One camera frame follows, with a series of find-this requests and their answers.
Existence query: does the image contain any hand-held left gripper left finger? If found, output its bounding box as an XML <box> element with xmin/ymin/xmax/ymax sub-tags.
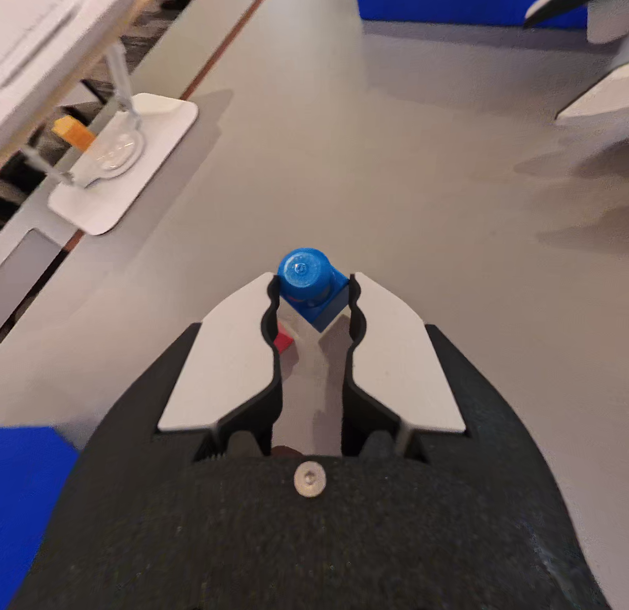
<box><xmin>158</xmin><ymin>273</ymin><xmax>285</xmax><ymax>434</ymax></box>

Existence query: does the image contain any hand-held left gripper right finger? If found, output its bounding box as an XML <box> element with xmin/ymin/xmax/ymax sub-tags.
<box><xmin>340</xmin><ymin>272</ymin><xmax>467</xmax><ymax>434</ymax></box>

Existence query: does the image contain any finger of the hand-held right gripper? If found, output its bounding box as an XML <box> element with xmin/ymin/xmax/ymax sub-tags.
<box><xmin>525</xmin><ymin>0</ymin><xmax>629</xmax><ymax>44</ymax></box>
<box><xmin>555</xmin><ymin>64</ymin><xmax>629</xmax><ymax>126</ymax></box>

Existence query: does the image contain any blue toy block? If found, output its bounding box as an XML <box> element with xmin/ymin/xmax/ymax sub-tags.
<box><xmin>276</xmin><ymin>247</ymin><xmax>353</xmax><ymax>332</ymax></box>

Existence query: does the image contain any blue plastic bin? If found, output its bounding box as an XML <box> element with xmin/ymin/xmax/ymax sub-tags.
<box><xmin>0</xmin><ymin>426</ymin><xmax>80</xmax><ymax>603</ymax></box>
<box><xmin>354</xmin><ymin>0</ymin><xmax>590</xmax><ymax>29</ymax></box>

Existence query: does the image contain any white document stand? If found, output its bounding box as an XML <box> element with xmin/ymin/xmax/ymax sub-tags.
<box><xmin>18</xmin><ymin>38</ymin><xmax>200</xmax><ymax>237</ymax></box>

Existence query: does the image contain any small orange cube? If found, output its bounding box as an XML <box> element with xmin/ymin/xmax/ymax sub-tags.
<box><xmin>53</xmin><ymin>116</ymin><xmax>97</xmax><ymax>152</ymax></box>

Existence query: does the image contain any printed instruction sheet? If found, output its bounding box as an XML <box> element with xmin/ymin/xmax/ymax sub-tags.
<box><xmin>0</xmin><ymin>0</ymin><xmax>130</xmax><ymax>111</ymax></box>

